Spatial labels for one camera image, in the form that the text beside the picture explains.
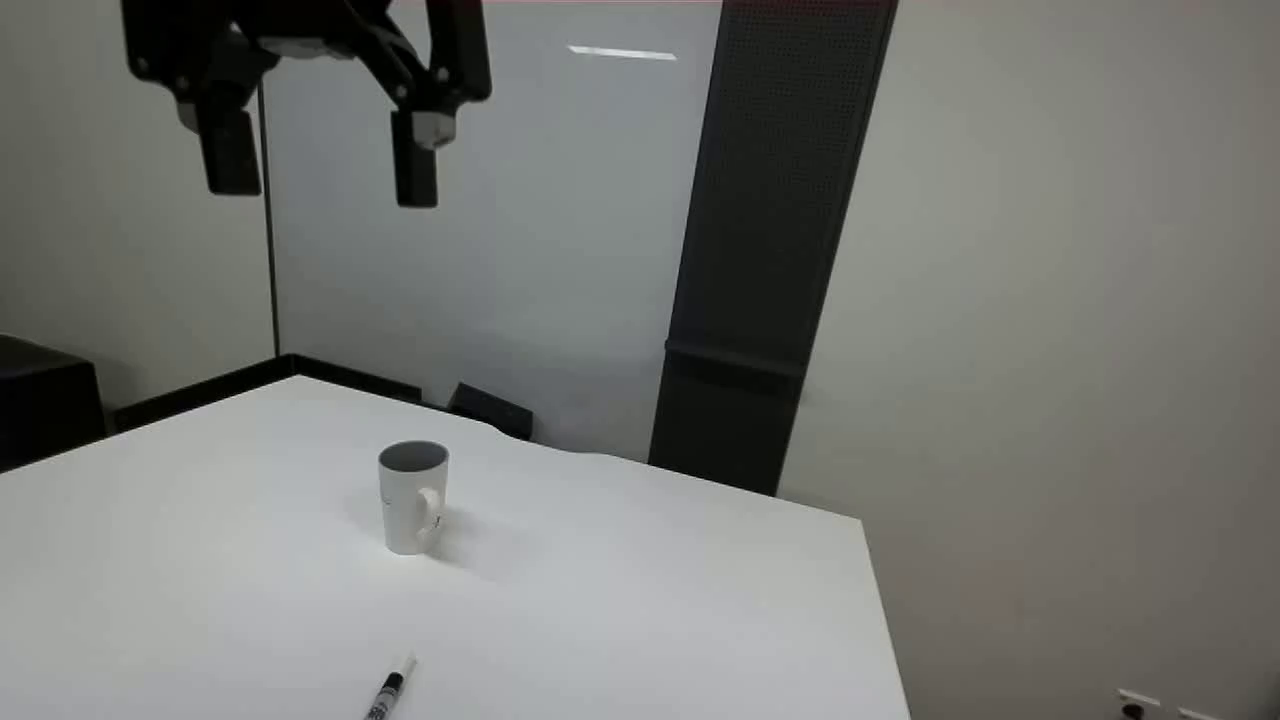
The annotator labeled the black perforated wall panel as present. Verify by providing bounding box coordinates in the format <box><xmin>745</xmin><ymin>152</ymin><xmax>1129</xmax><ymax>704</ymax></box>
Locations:
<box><xmin>649</xmin><ymin>0</ymin><xmax>903</xmax><ymax>498</ymax></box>

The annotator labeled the black box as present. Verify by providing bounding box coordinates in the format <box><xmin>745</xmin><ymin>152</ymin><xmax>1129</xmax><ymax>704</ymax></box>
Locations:
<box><xmin>0</xmin><ymin>331</ymin><xmax>111</xmax><ymax>470</ymax></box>

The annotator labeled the black marker pen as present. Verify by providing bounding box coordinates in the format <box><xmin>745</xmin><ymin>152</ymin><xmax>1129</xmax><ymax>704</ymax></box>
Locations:
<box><xmin>360</xmin><ymin>651</ymin><xmax>421</xmax><ymax>720</ymax></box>

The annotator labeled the small black angled object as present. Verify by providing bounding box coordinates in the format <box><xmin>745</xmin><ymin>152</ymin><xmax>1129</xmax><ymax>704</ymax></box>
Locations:
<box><xmin>443</xmin><ymin>378</ymin><xmax>542</xmax><ymax>445</ymax></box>

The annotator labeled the glossy white wall board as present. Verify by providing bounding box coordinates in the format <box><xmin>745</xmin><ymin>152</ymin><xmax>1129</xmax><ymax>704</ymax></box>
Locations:
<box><xmin>260</xmin><ymin>0</ymin><xmax>723</xmax><ymax>462</ymax></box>

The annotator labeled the white ceramic mug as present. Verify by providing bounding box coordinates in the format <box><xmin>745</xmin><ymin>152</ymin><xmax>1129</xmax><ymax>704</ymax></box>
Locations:
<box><xmin>375</xmin><ymin>437</ymin><xmax>451</xmax><ymax>560</ymax></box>

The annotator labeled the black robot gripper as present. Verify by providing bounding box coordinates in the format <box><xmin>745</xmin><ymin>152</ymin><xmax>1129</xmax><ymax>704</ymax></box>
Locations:
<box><xmin>120</xmin><ymin>0</ymin><xmax>496</xmax><ymax>210</ymax></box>

